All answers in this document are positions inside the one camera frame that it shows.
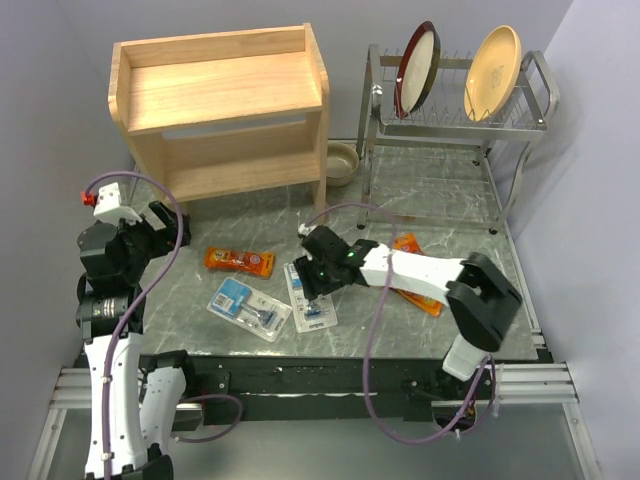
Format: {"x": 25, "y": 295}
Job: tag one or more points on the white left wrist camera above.
{"x": 110, "y": 205}

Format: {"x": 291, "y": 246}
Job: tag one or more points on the orange razor pack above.
{"x": 258, "y": 264}
{"x": 408, "y": 243}
{"x": 427, "y": 304}

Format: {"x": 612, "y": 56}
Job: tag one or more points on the steel dish rack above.
{"x": 442, "y": 122}

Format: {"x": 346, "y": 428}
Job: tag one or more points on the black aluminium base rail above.
{"x": 258, "y": 388}

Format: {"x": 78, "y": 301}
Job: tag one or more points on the blue blister razor pack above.
{"x": 309, "y": 315}
{"x": 249, "y": 309}

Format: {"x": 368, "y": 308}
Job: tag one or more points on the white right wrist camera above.
{"x": 304, "y": 230}

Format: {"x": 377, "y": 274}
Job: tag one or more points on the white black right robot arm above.
{"x": 483, "y": 302}

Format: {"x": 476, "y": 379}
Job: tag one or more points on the red rimmed white plate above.
{"x": 417, "y": 71}

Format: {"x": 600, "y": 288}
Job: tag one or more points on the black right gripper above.
{"x": 305, "y": 268}

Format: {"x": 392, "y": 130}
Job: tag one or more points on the beige round plate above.
{"x": 493, "y": 74}

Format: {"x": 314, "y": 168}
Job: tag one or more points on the wooden two-tier shelf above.
{"x": 214, "y": 114}

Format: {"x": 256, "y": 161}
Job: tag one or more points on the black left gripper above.
{"x": 164, "y": 239}

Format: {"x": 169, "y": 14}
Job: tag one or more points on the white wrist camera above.
{"x": 304, "y": 230}
{"x": 110, "y": 205}

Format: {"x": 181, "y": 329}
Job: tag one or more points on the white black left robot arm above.
{"x": 132, "y": 413}

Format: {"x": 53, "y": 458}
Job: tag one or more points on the grey ceramic bowl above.
{"x": 342, "y": 164}

